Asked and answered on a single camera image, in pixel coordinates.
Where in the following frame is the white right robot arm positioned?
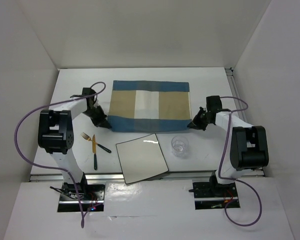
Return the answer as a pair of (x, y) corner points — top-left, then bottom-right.
(187, 95), (269, 197)

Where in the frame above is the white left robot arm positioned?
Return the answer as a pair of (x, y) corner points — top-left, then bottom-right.
(38, 87), (112, 200)

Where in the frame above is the aluminium front rail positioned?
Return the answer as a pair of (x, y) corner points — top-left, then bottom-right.
(29, 169), (265, 182)

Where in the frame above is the white square plate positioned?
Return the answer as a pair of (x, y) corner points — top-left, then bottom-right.
(115, 133), (169, 185)

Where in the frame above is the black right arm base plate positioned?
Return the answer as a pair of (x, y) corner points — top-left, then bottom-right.
(188, 182), (241, 210)

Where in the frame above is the gold knife green handle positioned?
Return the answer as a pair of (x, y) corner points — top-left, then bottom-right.
(92, 135), (98, 171)

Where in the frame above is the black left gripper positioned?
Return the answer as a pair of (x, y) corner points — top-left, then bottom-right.
(82, 104), (110, 128)

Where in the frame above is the gold fork green handle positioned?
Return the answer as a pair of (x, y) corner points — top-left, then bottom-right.
(80, 132), (112, 154)

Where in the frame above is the clear plastic cup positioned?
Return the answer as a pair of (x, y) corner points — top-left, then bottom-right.
(171, 136), (189, 159)

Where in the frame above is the blue beige striped placemat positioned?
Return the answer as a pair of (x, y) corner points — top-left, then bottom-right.
(107, 80), (192, 133)

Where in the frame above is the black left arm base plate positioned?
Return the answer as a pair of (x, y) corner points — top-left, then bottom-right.
(54, 184), (106, 213)

